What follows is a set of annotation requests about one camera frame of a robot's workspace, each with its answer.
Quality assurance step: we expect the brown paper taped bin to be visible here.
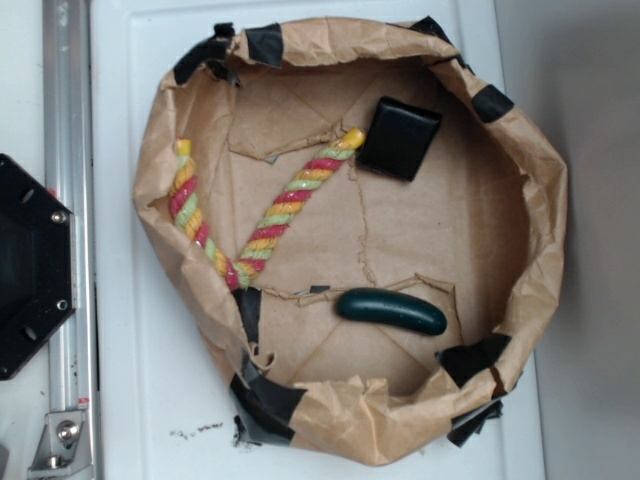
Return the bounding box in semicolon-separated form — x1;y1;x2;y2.
133;18;568;466

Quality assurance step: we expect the white plastic tray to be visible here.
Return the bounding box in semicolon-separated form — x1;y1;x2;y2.
90;1;545;479

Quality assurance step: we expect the metal corner bracket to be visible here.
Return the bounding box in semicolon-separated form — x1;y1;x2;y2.
27;410;94;479

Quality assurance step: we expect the black rectangular pouch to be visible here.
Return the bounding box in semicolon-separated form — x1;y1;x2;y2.
357;96;442;181

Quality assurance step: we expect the multicoloured twisted rope toy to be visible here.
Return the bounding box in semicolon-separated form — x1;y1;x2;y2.
168;128;366;291

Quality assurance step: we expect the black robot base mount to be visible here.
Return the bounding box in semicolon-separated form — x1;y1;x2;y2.
1;154;76;381

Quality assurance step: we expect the aluminium extrusion rail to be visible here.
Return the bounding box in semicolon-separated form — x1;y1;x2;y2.
42;1;103;479

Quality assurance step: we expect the dark green plastic pickle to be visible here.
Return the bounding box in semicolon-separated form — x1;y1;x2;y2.
335;288;448;336

